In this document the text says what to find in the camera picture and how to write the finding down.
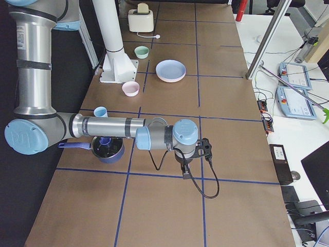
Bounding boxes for black monitor corner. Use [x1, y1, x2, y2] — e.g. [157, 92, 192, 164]
[301, 145, 328, 210]

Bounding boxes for blue teach pendant tablet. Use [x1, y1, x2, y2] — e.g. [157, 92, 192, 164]
[279, 62, 312, 91]

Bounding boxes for light blue plate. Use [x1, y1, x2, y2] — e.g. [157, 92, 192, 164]
[156, 60, 186, 83]

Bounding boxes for black desk equipment base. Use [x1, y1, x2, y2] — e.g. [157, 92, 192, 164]
[281, 186, 328, 246]

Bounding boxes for orange black connector block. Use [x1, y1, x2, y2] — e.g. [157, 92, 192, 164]
[257, 99, 268, 113]

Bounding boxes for black box with label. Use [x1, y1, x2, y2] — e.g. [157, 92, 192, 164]
[269, 144, 293, 185]

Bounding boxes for white power cord with plug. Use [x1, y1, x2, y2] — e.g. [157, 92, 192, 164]
[136, 31, 161, 40]

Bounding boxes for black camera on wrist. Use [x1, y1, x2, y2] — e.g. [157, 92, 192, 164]
[192, 138, 212, 162]

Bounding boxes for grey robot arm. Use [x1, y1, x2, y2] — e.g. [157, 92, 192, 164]
[5, 1, 202, 179]

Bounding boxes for light blue plastic cup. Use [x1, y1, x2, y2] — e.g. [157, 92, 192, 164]
[94, 106, 108, 117]

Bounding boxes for slice of toast bread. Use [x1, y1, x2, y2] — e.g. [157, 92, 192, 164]
[137, 3, 150, 14]

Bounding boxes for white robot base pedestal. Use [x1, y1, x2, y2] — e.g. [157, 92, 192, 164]
[93, 0, 138, 83]

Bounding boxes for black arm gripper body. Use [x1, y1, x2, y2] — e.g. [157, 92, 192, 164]
[175, 153, 193, 170]

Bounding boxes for green plastic bowl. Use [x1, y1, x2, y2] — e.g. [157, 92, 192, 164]
[134, 46, 150, 59]

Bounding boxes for reacher grabber stick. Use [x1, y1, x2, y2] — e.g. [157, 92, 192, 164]
[259, 65, 328, 124]

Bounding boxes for cream white toaster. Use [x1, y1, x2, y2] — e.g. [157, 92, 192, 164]
[127, 9, 154, 32]

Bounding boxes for red cylinder object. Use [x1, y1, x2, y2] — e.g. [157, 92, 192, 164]
[235, 0, 248, 22]

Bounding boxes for dark blue cooking pot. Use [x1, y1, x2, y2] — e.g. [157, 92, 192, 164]
[58, 136, 125, 164]

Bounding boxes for pink plastic bowl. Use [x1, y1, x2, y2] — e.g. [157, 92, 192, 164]
[122, 81, 140, 97]

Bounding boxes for aluminium frame post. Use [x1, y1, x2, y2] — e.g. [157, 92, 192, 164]
[246, 0, 291, 80]

